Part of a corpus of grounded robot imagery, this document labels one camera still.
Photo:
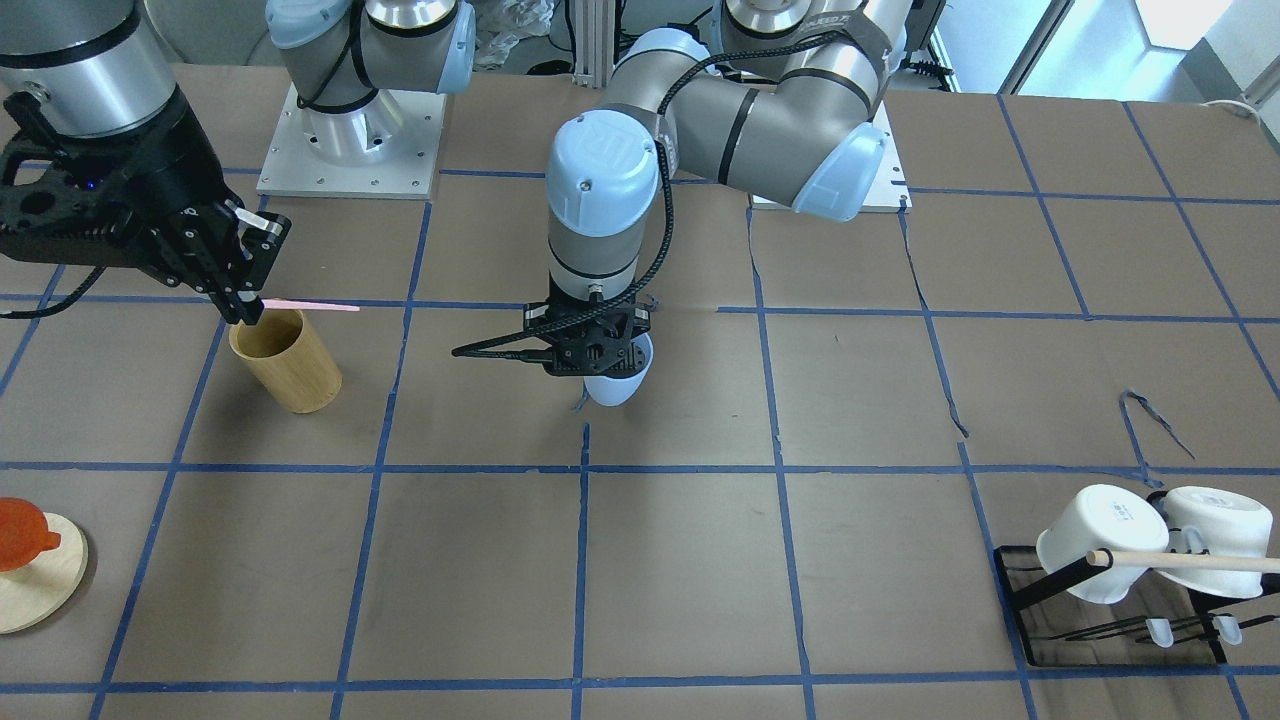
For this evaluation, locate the light blue plastic cup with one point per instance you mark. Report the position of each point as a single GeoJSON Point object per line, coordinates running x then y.
{"type": "Point", "coordinates": [613, 392]}

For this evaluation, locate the bamboo wooden cup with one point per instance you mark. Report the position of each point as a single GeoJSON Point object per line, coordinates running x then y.
{"type": "Point", "coordinates": [286, 355]}

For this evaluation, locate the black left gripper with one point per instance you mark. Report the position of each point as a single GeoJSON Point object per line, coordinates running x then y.
{"type": "Point", "coordinates": [641, 321]}

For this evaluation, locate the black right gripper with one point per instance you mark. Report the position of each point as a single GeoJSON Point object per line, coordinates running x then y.
{"type": "Point", "coordinates": [158, 163]}

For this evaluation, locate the white mug near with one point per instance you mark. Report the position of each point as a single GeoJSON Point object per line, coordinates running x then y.
{"type": "Point", "coordinates": [1101, 517]}

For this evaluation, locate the white mug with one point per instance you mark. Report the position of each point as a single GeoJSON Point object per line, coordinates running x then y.
{"type": "Point", "coordinates": [1101, 517]}
{"type": "Point", "coordinates": [1226, 524]}

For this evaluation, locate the orange cup on stand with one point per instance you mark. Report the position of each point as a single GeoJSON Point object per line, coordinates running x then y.
{"type": "Point", "coordinates": [25, 533]}

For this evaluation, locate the white mug far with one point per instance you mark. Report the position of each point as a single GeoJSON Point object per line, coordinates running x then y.
{"type": "Point", "coordinates": [1226, 524]}

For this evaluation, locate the pink chopstick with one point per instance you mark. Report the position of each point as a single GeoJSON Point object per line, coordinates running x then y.
{"type": "Point", "coordinates": [285, 304]}

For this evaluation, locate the wooden rack dowel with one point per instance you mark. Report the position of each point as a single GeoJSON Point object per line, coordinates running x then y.
{"type": "Point", "coordinates": [1205, 561]}

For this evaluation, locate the black wire mug rack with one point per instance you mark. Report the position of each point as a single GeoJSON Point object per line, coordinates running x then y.
{"type": "Point", "coordinates": [1083, 616]}

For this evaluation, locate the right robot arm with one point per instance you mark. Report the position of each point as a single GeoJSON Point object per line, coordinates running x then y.
{"type": "Point", "coordinates": [103, 71]}

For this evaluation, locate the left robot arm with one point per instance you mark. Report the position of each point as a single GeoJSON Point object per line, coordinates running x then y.
{"type": "Point", "coordinates": [783, 109]}

